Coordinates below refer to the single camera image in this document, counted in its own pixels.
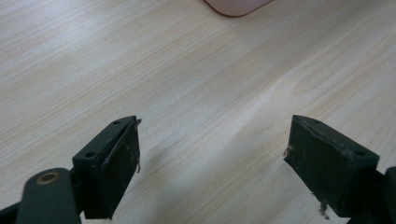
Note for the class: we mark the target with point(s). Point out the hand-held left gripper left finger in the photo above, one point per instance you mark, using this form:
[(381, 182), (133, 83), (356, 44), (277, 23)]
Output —
[(107, 168)]

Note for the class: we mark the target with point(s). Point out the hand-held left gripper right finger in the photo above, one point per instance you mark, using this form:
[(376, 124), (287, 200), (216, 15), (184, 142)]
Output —
[(327, 168)]

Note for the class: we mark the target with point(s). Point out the pink plastic storage box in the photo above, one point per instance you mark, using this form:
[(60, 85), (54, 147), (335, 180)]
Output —
[(236, 6)]

